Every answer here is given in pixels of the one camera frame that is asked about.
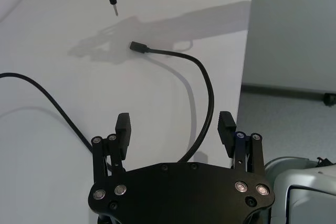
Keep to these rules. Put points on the small black connector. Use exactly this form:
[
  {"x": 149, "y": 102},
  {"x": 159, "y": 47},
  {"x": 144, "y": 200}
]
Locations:
[{"x": 323, "y": 161}]

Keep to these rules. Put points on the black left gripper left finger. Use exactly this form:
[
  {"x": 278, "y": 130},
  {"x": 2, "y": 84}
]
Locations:
[{"x": 123, "y": 132}]

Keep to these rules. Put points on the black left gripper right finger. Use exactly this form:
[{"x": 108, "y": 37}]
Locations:
[{"x": 225, "y": 134}]

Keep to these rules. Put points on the black caster wheel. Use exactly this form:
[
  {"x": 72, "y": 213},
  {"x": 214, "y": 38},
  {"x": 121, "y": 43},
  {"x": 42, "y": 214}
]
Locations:
[{"x": 329, "y": 99}]

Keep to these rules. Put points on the white table cloth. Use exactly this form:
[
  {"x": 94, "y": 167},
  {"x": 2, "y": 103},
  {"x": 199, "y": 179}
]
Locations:
[{"x": 78, "y": 51}]

